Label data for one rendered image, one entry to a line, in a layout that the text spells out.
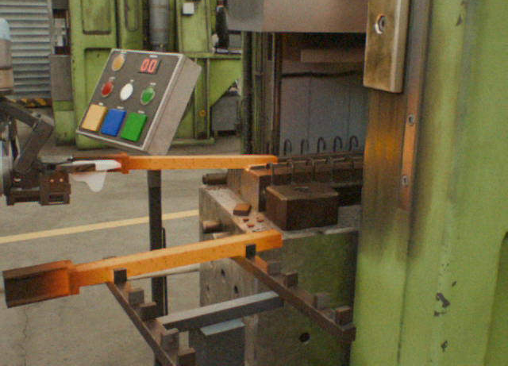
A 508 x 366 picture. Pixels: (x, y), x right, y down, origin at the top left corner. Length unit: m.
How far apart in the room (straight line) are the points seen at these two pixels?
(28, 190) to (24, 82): 7.96
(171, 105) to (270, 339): 0.72
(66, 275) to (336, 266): 0.52
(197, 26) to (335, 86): 4.74
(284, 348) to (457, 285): 0.38
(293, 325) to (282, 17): 0.58
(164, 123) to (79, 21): 4.43
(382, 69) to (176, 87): 0.75
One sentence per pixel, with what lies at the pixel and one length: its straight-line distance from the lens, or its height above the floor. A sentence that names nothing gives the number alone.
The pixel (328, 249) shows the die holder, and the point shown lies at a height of 0.88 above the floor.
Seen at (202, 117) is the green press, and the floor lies 0.28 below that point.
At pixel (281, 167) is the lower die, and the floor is 0.99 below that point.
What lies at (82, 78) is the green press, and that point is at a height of 0.71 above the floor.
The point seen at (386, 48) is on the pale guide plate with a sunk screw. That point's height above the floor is 1.25.
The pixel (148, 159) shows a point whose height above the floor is 1.02.
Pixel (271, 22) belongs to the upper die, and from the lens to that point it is 1.14.
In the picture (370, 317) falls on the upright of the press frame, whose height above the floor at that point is 0.76.
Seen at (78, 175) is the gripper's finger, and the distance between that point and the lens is 1.14.
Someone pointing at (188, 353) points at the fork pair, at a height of 0.95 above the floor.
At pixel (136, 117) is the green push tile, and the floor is 1.03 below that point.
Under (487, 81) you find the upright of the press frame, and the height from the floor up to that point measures 1.22.
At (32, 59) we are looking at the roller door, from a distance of 9.08.
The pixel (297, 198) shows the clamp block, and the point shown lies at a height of 0.98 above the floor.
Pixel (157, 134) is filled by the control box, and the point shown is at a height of 0.99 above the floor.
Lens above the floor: 1.29
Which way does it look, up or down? 15 degrees down
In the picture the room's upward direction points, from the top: 1 degrees clockwise
